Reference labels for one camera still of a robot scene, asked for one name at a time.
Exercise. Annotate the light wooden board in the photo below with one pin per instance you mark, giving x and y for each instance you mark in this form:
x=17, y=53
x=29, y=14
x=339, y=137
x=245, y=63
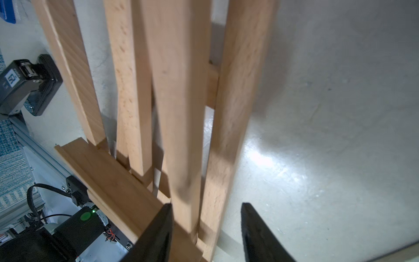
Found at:
x=408, y=253

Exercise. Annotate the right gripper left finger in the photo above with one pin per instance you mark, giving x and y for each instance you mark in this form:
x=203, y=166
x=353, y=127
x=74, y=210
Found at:
x=155, y=243

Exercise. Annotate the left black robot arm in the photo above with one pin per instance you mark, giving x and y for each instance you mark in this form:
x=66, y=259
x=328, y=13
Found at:
x=68, y=241

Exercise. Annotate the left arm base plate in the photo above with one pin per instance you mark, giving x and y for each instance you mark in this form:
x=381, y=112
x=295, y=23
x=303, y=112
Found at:
x=79, y=196

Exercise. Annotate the blue stapler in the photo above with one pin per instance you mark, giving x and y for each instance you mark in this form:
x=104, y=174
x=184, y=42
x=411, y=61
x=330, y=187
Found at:
x=7, y=11

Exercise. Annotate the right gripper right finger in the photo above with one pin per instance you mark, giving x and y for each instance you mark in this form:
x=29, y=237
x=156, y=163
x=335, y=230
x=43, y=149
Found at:
x=259, y=243

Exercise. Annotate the aluminium front rail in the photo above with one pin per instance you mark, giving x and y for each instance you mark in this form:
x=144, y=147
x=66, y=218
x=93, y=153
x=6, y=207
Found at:
x=49, y=182

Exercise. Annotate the black stapler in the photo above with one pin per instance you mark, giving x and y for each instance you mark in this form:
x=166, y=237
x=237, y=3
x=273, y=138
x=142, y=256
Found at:
x=28, y=85

